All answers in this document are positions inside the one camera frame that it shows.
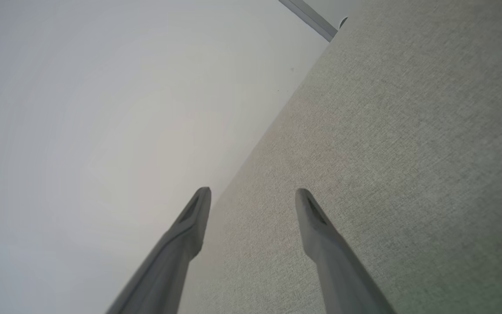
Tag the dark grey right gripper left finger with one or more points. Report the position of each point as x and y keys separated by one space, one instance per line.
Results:
x=177 y=253

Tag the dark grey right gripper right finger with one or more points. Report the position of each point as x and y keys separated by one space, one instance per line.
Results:
x=334 y=261

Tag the grey fabric panel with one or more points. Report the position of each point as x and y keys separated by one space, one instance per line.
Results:
x=386 y=174

